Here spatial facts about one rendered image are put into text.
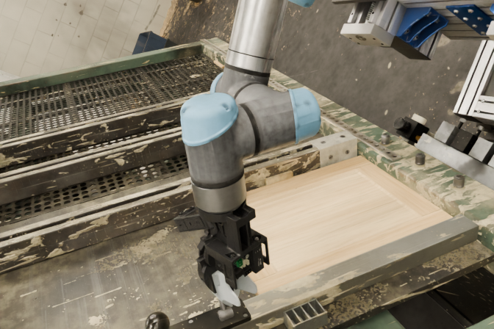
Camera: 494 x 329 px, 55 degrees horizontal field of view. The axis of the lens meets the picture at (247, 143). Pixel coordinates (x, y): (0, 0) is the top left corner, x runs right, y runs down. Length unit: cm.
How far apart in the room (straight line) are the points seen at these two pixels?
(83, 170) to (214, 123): 94
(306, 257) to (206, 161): 49
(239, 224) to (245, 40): 28
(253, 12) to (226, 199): 28
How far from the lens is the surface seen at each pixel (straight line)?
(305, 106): 65
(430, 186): 121
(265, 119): 62
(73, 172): 149
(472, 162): 137
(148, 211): 120
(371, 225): 113
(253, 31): 73
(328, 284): 94
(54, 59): 626
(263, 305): 91
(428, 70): 260
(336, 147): 135
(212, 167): 61
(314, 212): 116
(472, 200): 118
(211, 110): 58
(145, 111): 173
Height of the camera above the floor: 187
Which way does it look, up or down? 31 degrees down
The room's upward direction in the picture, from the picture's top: 69 degrees counter-clockwise
